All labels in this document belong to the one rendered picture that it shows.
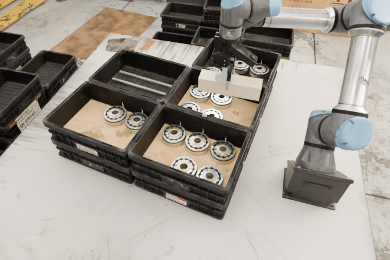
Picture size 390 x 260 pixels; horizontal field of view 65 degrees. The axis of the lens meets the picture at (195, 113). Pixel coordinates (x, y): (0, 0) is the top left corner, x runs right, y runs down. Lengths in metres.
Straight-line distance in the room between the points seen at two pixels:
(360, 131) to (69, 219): 1.10
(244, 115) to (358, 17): 0.61
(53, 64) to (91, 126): 1.35
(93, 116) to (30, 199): 0.42
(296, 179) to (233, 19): 0.64
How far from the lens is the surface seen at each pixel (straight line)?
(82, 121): 1.46
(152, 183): 1.26
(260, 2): 1.03
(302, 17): 1.23
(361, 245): 1.37
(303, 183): 1.26
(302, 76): 1.97
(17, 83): 2.41
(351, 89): 1.16
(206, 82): 1.17
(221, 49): 1.10
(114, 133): 1.37
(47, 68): 2.67
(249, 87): 1.16
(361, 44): 1.18
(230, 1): 0.99
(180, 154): 1.26
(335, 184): 1.26
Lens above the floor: 1.83
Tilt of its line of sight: 45 degrees down
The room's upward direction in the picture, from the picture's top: 1 degrees clockwise
